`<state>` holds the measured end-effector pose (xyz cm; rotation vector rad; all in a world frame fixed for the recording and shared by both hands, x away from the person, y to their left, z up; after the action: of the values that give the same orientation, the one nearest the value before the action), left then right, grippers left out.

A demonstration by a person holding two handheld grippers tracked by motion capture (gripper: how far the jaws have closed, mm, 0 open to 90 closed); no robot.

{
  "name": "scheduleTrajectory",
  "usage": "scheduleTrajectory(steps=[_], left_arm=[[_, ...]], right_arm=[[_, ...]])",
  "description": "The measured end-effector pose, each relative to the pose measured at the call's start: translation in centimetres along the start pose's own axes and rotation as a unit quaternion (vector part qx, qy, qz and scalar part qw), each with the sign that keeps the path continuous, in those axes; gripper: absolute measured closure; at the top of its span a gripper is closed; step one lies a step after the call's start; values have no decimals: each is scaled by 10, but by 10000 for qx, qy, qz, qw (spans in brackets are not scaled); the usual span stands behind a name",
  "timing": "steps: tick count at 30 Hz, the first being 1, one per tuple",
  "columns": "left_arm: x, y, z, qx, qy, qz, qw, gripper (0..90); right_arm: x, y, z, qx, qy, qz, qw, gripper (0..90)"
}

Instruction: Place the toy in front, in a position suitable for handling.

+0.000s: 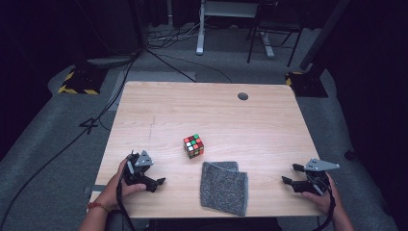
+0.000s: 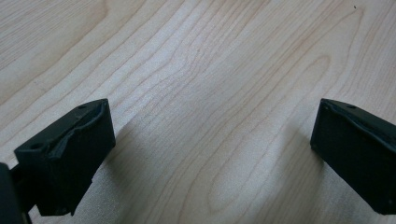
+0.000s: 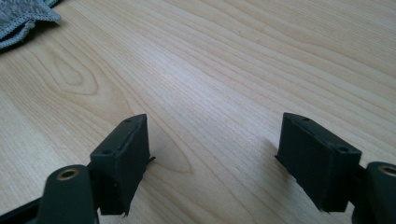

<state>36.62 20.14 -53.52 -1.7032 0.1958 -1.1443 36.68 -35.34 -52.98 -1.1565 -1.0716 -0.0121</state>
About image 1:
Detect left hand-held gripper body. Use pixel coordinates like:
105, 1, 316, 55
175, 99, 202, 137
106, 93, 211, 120
123, 149, 154, 187

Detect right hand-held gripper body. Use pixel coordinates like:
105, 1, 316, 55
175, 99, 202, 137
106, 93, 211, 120
292, 158, 341, 195

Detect multicoloured puzzle cube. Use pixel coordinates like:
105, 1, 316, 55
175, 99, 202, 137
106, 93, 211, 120
183, 133, 205, 160

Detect grey fluffy cloth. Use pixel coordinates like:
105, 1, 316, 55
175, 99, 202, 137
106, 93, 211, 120
199, 161, 249, 218

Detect person's right hand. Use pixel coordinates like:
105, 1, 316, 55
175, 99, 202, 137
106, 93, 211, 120
301, 174, 339, 216

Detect person's left hand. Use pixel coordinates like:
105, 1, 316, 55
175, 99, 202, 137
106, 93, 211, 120
101, 159, 147, 210

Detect grey tape strip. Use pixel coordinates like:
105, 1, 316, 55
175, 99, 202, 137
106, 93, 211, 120
82, 184, 108, 195

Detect person's dark-clothed legs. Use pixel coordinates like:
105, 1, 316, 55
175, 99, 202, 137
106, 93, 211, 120
105, 210, 284, 231

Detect yellow-black striped stand base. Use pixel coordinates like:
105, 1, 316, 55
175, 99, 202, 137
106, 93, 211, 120
285, 70, 330, 98
57, 65, 109, 95

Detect black slanted stand pole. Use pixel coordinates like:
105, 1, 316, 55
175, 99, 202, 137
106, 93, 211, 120
299, 0, 351, 72

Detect black metal chair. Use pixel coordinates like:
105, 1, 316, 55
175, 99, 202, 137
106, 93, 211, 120
245, 0, 304, 67

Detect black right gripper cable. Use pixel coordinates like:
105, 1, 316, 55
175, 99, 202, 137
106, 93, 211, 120
316, 179, 337, 231

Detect red bracelet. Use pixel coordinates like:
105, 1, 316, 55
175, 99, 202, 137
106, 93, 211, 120
86, 201, 111, 214

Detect long black floor cable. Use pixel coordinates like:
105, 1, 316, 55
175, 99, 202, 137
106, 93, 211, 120
0, 47, 142, 227

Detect bundle of floor cables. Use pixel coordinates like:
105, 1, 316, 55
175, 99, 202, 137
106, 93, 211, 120
146, 18, 208, 50

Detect white desk frame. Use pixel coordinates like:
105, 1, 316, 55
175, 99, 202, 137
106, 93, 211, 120
195, 0, 277, 60

